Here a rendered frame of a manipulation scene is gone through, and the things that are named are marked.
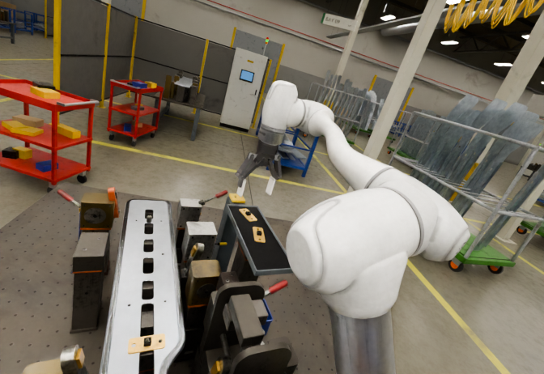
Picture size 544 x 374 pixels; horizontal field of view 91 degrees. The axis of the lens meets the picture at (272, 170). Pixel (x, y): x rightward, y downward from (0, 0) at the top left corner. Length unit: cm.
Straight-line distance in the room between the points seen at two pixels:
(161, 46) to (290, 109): 736
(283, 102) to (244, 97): 635
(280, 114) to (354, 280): 61
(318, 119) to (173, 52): 730
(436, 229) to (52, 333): 119
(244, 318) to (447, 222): 45
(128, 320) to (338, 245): 65
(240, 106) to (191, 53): 194
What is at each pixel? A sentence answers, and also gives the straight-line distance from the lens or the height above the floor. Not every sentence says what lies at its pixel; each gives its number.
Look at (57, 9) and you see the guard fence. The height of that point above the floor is 165.
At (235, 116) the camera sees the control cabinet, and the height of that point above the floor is 37.
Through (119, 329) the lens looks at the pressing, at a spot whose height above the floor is 100.
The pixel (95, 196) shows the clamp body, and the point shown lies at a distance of 126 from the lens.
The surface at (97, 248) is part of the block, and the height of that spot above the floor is 103.
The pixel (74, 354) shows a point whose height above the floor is 110.
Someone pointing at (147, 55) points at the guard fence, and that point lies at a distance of 824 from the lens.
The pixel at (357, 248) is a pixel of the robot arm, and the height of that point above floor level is 151.
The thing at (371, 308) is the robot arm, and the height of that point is 142.
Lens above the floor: 169
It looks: 19 degrees down
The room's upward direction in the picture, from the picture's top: 17 degrees clockwise
